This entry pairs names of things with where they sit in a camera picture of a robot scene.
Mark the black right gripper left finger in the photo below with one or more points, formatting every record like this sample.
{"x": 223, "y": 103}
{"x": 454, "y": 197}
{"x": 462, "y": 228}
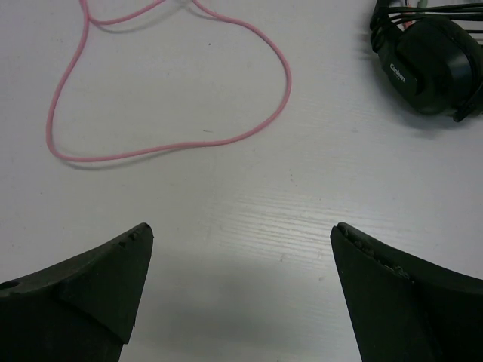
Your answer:
{"x": 80, "y": 309}

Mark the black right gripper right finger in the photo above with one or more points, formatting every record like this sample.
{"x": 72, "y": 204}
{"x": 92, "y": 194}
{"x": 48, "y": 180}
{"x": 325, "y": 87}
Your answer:
{"x": 403, "y": 308}

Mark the black headphones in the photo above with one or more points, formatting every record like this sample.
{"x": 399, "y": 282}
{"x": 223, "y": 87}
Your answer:
{"x": 433, "y": 62}

